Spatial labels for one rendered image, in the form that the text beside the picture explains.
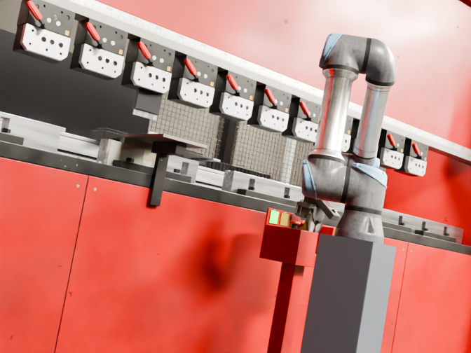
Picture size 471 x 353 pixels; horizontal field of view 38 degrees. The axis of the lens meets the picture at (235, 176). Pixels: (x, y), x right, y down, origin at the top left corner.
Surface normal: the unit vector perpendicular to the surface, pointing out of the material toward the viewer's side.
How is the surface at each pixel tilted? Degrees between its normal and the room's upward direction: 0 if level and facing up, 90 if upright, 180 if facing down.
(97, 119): 90
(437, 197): 90
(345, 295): 90
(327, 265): 90
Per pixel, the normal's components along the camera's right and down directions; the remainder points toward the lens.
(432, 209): -0.75, -0.18
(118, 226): 0.64, 0.05
